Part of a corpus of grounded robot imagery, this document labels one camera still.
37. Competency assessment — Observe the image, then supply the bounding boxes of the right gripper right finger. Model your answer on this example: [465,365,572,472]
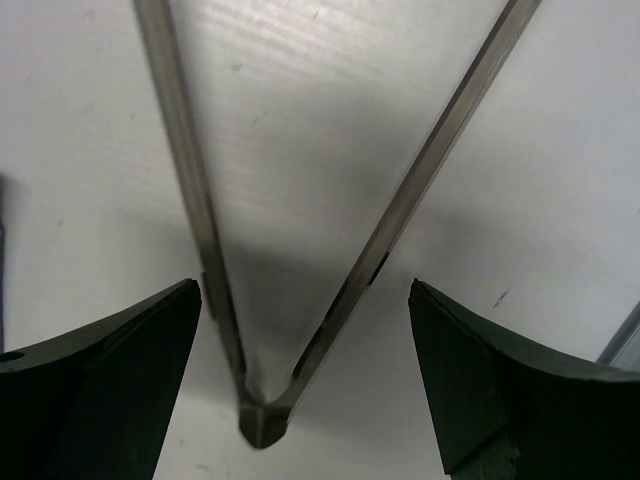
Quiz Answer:
[409,280,639,479]

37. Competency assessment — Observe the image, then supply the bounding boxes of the aluminium table edge rail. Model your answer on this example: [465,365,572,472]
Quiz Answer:
[597,303,640,372]

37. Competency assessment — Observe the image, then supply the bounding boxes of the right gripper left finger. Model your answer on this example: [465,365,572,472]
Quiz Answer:
[1,279,202,479]

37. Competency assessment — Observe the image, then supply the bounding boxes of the steel serving tongs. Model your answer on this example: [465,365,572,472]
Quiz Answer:
[132,0,544,451]

